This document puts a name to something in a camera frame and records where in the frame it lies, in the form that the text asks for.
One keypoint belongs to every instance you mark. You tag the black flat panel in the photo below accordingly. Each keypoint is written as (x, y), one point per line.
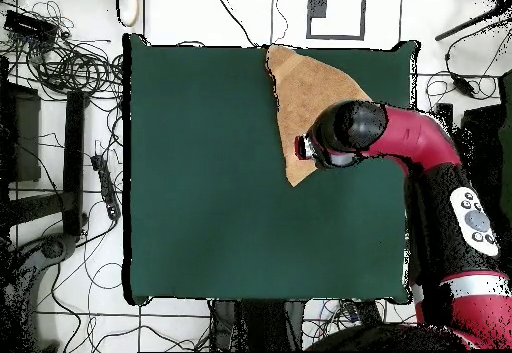
(482, 141)
(24, 137)

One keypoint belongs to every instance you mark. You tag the black power adapter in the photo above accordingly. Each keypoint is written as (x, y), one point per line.
(463, 86)

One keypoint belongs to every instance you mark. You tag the grey square tape frame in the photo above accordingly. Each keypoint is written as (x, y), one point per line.
(336, 37)

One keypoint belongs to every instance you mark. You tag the white round object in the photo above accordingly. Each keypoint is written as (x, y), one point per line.
(128, 7)

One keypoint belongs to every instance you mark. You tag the tan towel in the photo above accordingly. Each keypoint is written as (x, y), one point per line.
(304, 97)

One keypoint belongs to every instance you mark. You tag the dark green table cloth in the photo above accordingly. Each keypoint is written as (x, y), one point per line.
(200, 169)

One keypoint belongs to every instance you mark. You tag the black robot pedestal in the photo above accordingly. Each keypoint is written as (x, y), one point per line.
(260, 325)

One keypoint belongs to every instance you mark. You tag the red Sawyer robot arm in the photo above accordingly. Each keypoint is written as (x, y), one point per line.
(416, 141)

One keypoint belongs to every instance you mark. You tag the black power strip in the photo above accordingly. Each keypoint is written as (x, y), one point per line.
(106, 185)
(366, 312)

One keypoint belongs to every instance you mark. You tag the grey stand base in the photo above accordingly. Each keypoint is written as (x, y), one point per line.
(52, 249)

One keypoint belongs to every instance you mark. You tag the black electronics box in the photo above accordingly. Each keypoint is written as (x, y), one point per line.
(30, 27)

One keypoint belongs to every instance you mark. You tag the black rod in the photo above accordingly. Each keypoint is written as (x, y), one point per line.
(466, 24)

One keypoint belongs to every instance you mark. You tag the black stand crossbar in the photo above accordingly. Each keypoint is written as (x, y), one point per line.
(36, 209)

